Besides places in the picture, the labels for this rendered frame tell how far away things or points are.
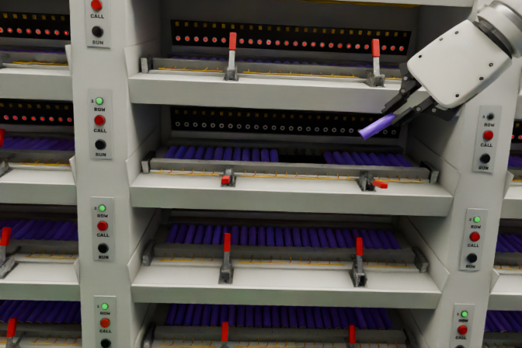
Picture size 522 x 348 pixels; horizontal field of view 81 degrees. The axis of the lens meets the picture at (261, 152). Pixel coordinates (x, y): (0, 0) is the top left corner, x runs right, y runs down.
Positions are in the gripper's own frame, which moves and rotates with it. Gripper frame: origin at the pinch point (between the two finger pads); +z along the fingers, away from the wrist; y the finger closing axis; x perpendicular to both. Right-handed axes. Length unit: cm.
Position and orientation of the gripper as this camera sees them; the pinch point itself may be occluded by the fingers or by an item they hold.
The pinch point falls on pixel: (398, 111)
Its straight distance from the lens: 56.7
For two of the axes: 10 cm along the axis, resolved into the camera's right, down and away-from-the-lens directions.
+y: 4.4, 8.0, -4.0
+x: 6.4, 0.4, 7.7
